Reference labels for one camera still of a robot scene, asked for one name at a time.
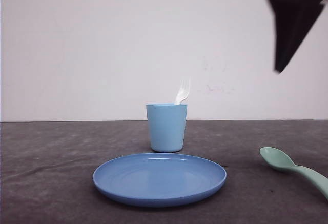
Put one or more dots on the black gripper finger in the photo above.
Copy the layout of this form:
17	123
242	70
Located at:
293	21

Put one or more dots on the white plastic fork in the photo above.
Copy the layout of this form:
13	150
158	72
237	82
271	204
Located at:
183	92

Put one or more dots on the mint green plastic spoon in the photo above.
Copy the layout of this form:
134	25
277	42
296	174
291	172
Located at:
280	161

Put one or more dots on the light blue plastic cup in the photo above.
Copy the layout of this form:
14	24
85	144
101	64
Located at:
167	123

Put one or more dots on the blue plastic plate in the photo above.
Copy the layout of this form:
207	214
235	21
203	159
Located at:
158	180

